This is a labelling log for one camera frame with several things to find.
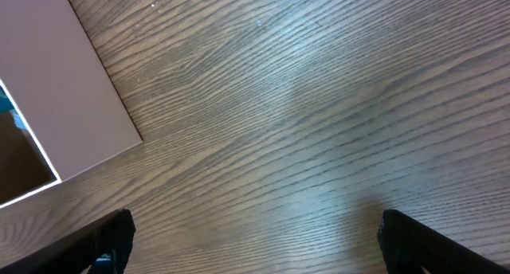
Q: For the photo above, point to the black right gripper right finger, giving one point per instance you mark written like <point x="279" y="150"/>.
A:
<point x="408" y="246"/>

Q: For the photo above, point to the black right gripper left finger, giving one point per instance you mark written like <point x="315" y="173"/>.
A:
<point x="103" y="246"/>

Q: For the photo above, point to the blue mouthwash bottle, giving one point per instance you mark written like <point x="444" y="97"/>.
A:
<point x="7" y="106"/>

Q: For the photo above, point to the white cardboard box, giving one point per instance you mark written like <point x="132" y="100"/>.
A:
<point x="62" y="93"/>

